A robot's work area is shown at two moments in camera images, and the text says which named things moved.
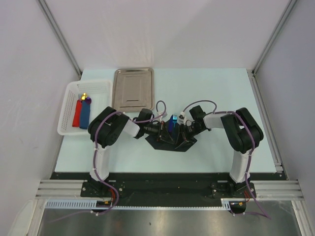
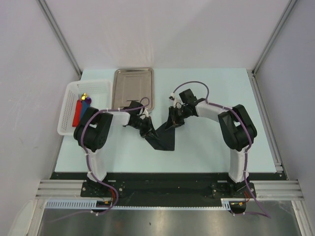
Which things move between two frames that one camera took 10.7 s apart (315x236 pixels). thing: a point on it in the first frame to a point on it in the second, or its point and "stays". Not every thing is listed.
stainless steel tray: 133,89 stays
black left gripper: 163,135 to 147,131
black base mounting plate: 168,189 stays
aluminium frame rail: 60,189 stays
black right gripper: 181,141 to 171,123
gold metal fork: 84,96 stays
